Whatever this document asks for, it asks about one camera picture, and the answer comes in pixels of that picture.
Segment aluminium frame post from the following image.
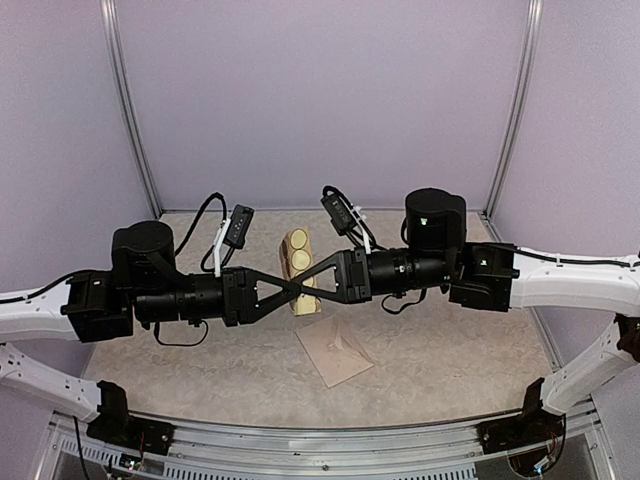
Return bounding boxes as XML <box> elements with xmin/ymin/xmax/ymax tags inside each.
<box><xmin>483</xmin><ymin>0</ymin><xmax>544</xmax><ymax>223</ymax></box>
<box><xmin>99</xmin><ymin>0</ymin><xmax>164</xmax><ymax>219</ymax></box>

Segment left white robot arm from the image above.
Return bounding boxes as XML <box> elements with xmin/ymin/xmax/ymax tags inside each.
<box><xmin>1</xmin><ymin>221</ymin><xmax>301</xmax><ymax>445</ymax></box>

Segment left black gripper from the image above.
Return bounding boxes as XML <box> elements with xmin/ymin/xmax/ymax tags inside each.
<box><xmin>134</xmin><ymin>265</ymin><xmax>300</xmax><ymax>327</ymax></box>

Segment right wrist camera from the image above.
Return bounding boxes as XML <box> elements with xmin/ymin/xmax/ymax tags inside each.
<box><xmin>321</xmin><ymin>185</ymin><xmax>377</xmax><ymax>254</ymax></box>

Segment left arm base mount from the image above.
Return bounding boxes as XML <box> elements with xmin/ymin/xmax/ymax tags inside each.
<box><xmin>86</xmin><ymin>380</ymin><xmax>175</xmax><ymax>456</ymax></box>

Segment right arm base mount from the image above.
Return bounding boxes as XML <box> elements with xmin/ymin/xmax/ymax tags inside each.
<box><xmin>477</xmin><ymin>378</ymin><xmax>566</xmax><ymax>454</ymax></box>

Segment wax seal sticker sheet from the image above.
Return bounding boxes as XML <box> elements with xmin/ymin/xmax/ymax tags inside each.
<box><xmin>279</xmin><ymin>227</ymin><xmax>321</xmax><ymax>316</ymax></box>

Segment left aluminium frame post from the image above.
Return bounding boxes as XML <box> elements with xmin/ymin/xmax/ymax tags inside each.
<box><xmin>99</xmin><ymin>0</ymin><xmax>164</xmax><ymax>219</ymax></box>

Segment front aluminium rail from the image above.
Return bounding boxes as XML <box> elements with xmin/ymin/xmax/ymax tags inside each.
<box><xmin>44</xmin><ymin>412</ymin><xmax>601</xmax><ymax>480</ymax></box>

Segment pink envelope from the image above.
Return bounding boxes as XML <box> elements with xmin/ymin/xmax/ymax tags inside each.
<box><xmin>296</xmin><ymin>316</ymin><xmax>375</xmax><ymax>388</ymax></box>

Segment right aluminium frame post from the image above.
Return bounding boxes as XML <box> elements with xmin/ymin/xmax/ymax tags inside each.
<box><xmin>483</xmin><ymin>0</ymin><xmax>544</xmax><ymax>223</ymax></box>

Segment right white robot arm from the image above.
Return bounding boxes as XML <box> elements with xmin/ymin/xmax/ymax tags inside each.
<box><xmin>293</xmin><ymin>188</ymin><xmax>639</xmax><ymax>444</ymax></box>

